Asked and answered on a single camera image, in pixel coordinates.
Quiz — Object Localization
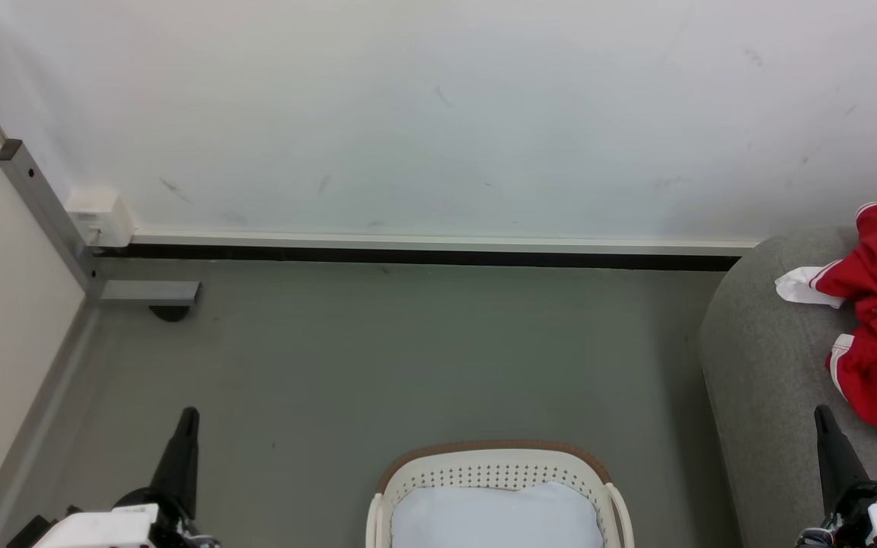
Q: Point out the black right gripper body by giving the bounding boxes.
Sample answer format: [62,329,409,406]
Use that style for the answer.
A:
[796,480,877,548]

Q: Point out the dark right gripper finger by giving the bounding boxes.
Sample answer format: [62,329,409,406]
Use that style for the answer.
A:
[814,404,871,512]

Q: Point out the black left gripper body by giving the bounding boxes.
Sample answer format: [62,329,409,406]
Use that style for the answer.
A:
[113,487,219,548]

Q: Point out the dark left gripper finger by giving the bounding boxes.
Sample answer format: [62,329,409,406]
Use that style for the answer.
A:
[151,407,201,520]

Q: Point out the cream perforated laundry basket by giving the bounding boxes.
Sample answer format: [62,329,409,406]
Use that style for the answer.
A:
[365,439,636,548]

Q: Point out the pale blue clothing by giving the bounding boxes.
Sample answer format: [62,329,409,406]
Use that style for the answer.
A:
[391,480,605,548]

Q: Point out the grey fabric sofa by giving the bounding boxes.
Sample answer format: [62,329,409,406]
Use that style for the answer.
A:
[698,225,877,548]

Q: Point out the white wall socket box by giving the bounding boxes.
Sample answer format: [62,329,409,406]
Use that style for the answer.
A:
[65,186,136,249]

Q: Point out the grey metal frame post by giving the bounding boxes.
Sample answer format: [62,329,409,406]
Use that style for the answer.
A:
[0,139,202,309]

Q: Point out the white wall baseboard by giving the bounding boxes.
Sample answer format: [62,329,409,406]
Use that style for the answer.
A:
[128,231,761,272]

